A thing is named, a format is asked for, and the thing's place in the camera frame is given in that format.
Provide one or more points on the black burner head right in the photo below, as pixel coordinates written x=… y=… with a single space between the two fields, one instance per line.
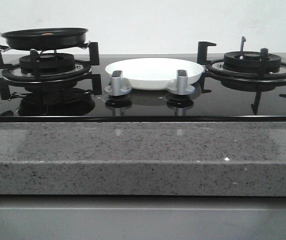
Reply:
x=250 y=62

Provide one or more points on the black frying pan mint handle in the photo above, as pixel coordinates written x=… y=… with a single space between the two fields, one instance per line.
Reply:
x=62 y=36

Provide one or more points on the black burner head left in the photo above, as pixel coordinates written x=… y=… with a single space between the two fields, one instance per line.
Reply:
x=48 y=63

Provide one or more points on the fried egg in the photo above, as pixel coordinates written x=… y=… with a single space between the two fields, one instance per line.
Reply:
x=47 y=34

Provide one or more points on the black pan support burner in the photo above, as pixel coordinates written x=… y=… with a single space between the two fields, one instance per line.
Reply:
x=214 y=68
x=12 y=72

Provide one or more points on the silver stove knob left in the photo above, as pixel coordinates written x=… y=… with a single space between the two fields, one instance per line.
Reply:
x=117 y=85

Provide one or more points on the silver stove knob right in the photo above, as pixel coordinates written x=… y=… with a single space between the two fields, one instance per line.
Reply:
x=182 y=88

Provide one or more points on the black pan support right burner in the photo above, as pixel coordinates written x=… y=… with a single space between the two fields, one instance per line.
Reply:
x=214 y=68

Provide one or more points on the black burner head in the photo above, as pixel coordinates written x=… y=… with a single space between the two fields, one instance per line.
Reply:
x=48 y=63
x=250 y=62

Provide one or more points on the black glass gas cooktop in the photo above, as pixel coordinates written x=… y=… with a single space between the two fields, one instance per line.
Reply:
x=84 y=100

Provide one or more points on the grey cabinet drawer front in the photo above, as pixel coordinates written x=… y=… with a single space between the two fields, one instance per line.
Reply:
x=142 y=218

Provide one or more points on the black pan support left burner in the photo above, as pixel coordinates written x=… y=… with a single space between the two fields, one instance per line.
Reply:
x=12 y=72

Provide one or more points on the white plate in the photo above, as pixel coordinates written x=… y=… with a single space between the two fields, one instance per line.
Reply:
x=155 y=73

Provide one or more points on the silver stove knob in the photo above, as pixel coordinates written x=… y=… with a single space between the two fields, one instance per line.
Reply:
x=182 y=88
x=117 y=85

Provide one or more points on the wire pan trivet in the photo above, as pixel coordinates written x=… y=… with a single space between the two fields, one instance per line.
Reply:
x=5 y=48

